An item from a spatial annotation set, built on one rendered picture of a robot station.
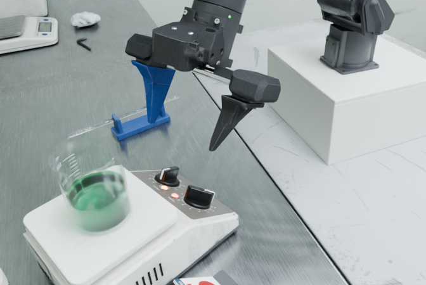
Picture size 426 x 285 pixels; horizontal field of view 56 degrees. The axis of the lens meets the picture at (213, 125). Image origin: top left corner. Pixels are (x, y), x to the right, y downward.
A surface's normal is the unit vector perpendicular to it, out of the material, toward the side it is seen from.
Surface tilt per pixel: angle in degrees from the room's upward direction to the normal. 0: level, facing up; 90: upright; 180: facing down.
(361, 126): 90
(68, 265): 0
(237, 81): 61
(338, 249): 0
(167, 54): 83
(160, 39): 83
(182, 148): 0
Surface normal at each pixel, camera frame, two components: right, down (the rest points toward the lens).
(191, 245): 0.69, 0.36
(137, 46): -0.48, 0.04
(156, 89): 0.86, 0.22
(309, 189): -0.07, -0.83
